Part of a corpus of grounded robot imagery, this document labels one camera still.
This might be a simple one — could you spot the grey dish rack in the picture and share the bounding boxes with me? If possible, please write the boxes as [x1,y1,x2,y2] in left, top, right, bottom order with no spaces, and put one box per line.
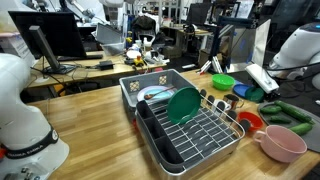
[136,96,246,180]

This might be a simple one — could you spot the light green bowl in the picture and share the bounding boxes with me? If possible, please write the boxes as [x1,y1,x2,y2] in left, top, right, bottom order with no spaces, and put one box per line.
[212,74,235,90]

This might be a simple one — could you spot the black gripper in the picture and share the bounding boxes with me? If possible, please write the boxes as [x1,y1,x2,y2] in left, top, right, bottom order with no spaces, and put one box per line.
[265,92,280,101]

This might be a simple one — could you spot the brown spoon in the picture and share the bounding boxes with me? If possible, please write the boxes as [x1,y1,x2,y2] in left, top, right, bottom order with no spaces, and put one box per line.
[144,87,174,100]

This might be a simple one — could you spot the large left cucumber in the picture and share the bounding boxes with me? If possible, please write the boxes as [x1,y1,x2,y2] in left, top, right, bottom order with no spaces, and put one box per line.
[274,100,313,124]

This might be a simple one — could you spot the orange bowl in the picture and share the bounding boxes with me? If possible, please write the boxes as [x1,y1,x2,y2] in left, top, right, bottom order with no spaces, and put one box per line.
[238,111,263,131]

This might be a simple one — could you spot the clear plastic storage box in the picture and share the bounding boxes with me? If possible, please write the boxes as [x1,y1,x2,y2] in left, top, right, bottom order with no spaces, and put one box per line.
[96,23,124,56]

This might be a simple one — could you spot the small thin cucumber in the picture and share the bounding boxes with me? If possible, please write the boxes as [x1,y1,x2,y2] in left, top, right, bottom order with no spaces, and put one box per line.
[269,115,292,124]

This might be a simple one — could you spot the black computer monitor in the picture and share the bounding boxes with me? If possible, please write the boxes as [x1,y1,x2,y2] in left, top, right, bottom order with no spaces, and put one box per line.
[9,11,87,74]

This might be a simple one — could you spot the pink bowl with handle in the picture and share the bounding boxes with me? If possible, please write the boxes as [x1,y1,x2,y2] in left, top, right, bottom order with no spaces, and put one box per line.
[253,125,307,163]

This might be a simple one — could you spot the camera stand with clamp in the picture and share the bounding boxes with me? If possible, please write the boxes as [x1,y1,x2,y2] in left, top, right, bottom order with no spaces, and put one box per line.
[199,16,257,74]

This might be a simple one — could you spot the steel cup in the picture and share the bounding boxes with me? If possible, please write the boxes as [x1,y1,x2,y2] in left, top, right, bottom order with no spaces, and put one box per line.
[223,94,244,110]

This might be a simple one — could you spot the right large cucumber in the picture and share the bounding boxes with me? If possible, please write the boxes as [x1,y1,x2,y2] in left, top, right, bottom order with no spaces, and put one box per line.
[290,123,313,136]

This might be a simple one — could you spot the wooden background desk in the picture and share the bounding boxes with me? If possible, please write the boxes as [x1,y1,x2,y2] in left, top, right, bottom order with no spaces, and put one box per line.
[27,51,165,88]

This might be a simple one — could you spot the white cup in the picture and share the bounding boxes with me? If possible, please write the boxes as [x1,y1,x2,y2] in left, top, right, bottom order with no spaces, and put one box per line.
[212,99,231,115]

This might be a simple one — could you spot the black office chair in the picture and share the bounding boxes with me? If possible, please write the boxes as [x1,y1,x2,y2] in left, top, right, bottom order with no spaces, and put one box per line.
[131,15,156,42]

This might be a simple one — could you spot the large cucumber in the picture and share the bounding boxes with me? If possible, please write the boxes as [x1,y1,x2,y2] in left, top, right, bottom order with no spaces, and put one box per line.
[274,100,313,124]
[290,123,313,136]

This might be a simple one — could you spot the green plate in rack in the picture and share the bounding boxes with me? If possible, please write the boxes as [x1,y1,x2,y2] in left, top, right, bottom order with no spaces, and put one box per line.
[167,87,201,124]

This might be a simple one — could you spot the middle short cucumber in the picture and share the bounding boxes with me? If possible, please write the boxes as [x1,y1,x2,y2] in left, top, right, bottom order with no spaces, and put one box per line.
[260,105,282,114]

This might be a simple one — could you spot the light blue plate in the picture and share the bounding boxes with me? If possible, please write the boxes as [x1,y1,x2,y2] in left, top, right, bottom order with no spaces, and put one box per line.
[137,85,174,102]

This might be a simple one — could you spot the grey plastic bin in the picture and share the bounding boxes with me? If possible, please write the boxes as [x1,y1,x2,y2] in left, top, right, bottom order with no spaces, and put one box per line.
[119,69,194,121]

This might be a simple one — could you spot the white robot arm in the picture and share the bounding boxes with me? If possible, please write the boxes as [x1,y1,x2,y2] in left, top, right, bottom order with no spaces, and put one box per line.
[0,53,152,180]

